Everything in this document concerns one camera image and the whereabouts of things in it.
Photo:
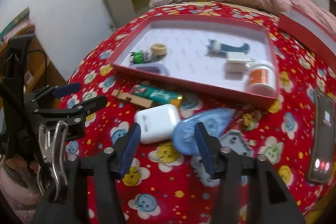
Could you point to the green monster keychain figure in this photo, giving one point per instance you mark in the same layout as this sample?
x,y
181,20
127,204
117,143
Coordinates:
x,y
140,57

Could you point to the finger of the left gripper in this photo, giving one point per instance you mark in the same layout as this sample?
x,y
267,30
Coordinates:
x,y
74,117
49,93

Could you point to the red box lid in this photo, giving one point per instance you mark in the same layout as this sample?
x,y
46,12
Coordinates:
x,y
310,33

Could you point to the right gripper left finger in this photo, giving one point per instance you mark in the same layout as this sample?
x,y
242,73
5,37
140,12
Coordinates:
x,y
111,164

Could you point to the silver metal carabiner clip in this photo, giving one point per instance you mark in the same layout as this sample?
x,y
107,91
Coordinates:
x,y
51,170

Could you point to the blue plastic hook piece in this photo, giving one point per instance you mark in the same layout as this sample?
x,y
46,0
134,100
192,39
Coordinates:
x,y
216,47

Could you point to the wooden block piece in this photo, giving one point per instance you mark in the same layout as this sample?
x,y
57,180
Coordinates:
x,y
131,98

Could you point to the black smartphone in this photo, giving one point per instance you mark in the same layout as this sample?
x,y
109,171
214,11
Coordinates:
x,y
322,152

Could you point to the grey curved plastic piece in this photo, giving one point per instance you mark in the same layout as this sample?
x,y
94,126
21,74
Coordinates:
x,y
153,68

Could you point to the white plastic jar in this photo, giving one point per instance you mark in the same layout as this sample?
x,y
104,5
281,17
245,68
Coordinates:
x,y
262,79

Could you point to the white power adapter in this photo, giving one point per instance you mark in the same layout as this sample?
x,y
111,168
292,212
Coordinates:
x,y
238,62

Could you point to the round wooden tape roll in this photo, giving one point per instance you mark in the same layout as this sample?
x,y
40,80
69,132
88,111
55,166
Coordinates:
x,y
158,49

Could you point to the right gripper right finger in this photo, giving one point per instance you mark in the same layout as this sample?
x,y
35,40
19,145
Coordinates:
x,y
269,199

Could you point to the green battery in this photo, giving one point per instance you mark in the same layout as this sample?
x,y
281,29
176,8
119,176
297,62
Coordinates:
x,y
157,95

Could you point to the red shiny small trinket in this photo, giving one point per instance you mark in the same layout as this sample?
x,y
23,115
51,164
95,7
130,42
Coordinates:
x,y
249,119

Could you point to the red shallow box tray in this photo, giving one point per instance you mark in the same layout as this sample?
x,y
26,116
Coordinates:
x,y
188,60

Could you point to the red smiley flower blanket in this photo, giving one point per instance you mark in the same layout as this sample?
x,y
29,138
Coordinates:
x,y
161,186

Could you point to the white earbuds case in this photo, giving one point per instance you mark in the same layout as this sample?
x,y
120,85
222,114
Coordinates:
x,y
157,123

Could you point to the dark wooden headboard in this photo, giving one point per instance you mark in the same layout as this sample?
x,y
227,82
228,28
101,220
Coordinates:
x,y
332,7

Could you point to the grey plastic plate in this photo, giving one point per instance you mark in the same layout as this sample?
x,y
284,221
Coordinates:
x,y
211,162

